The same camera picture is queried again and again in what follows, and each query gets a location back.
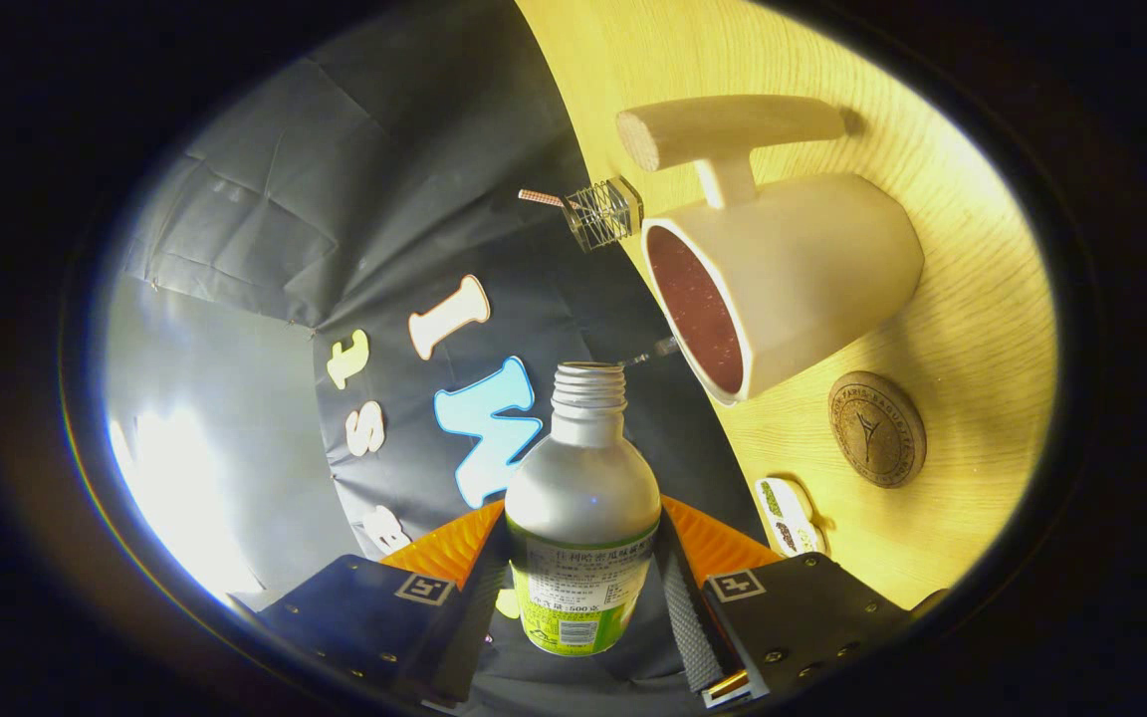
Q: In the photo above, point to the black backdrop cloth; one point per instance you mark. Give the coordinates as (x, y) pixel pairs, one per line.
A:
(384, 179)

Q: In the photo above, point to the white sectioned plate with beans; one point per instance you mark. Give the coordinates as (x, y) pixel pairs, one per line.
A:
(788, 516)

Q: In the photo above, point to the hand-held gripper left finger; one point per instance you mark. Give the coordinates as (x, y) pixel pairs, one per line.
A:
(469, 637)

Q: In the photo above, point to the pink stick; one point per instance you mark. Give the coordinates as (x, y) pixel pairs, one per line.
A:
(541, 197)

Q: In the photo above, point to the round cork coaster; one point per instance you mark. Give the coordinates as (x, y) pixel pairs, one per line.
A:
(876, 429)

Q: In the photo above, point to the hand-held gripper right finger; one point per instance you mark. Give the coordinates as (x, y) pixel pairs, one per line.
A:
(685, 622)

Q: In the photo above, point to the silver bottle with green label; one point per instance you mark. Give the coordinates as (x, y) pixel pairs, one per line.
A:
(581, 498)

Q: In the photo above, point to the yellow wooden table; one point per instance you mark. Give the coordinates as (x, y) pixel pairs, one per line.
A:
(972, 329)

